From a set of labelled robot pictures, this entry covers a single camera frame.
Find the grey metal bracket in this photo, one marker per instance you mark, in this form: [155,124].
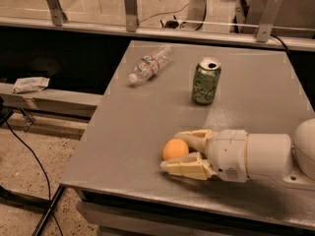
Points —
[131,11]
[58,17]
[268,19]

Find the grey metal side shelf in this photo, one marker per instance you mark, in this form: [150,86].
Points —
[64,102]

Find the grey metal bracket left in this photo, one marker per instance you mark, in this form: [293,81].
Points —
[58,17]

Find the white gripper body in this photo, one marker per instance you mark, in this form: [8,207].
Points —
[226,154]

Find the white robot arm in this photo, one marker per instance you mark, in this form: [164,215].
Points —
[272,157]

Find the grey metal railing beam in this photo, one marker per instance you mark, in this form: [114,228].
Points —
[230,39]

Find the green soda can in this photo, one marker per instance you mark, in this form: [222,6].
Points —
[206,80]

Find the clear plastic water bottle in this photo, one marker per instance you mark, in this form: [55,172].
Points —
[150,64]

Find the orange fruit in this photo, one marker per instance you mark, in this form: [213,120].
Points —
[174,148]

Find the grey metal bracket middle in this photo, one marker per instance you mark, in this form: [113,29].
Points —
[131,11]

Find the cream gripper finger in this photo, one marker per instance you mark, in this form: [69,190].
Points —
[192,166]
[198,139]

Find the grey metal bracket right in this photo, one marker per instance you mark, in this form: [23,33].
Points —
[268,19]

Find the white wipes packet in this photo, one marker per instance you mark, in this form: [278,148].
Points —
[31,84]

